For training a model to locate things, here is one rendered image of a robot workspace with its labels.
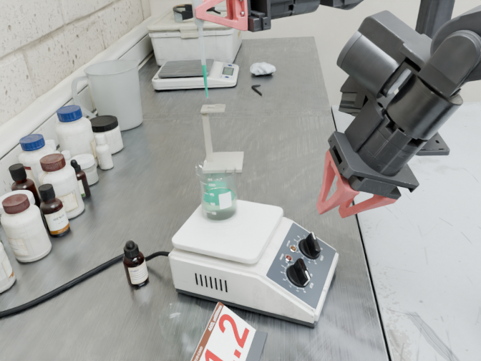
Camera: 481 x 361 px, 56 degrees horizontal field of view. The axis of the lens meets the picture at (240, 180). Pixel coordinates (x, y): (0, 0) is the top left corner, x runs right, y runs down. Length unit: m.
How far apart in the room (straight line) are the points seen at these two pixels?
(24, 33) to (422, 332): 0.96
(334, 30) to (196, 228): 1.51
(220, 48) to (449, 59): 1.24
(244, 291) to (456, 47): 0.36
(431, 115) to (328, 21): 1.53
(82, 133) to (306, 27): 1.25
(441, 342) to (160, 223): 0.46
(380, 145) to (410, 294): 0.23
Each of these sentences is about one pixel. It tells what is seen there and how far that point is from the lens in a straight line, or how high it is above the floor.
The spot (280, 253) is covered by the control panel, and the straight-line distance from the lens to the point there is 0.59.
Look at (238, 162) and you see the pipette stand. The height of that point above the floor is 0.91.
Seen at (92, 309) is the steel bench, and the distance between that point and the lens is 0.66.
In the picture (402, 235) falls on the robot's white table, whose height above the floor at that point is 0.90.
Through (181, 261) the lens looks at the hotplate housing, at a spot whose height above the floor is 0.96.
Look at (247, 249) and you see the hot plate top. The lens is 0.56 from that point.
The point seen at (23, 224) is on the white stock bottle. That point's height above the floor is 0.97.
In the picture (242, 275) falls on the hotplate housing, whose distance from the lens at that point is 0.56.
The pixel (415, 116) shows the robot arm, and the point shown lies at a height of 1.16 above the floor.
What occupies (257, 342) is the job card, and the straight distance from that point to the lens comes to 0.57.
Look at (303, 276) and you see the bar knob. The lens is 0.57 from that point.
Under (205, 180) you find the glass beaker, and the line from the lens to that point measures 0.58.
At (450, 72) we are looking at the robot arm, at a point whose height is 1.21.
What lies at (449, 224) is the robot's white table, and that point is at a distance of 0.79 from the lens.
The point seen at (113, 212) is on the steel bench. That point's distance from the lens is 0.84.
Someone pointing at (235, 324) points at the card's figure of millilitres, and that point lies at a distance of 0.57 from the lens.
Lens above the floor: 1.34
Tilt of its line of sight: 30 degrees down
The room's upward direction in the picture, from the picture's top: 4 degrees counter-clockwise
